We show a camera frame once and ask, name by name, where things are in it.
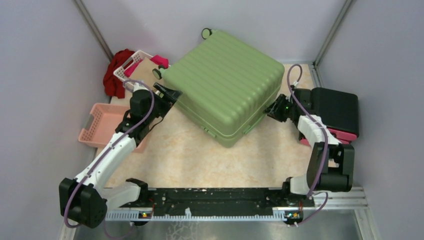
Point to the white plastic basket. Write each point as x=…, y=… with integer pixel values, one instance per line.
x=134, y=59

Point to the left aluminium corner post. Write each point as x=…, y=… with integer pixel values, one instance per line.
x=92, y=26

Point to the magenta cloth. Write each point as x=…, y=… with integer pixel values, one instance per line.
x=157, y=59

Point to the right aluminium corner post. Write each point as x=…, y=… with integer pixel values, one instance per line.
x=333, y=31

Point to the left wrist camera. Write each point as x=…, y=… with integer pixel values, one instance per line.
x=135, y=86

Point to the green hard-shell suitcase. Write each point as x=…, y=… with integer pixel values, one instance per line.
x=225, y=84

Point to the pink plastic basket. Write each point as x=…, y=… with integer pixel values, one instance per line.
x=102, y=123

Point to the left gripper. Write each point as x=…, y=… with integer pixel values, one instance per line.
x=167, y=96

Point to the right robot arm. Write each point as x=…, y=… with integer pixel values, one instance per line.
x=331, y=165

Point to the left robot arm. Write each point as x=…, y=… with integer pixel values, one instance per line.
x=83, y=199

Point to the tan folded cloth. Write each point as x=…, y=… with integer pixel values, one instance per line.
x=144, y=72

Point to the aluminium corner post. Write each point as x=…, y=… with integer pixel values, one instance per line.
x=333, y=31
x=92, y=26

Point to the black and pink storage stack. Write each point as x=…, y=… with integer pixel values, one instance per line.
x=338, y=110

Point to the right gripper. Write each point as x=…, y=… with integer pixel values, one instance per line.
x=276, y=108

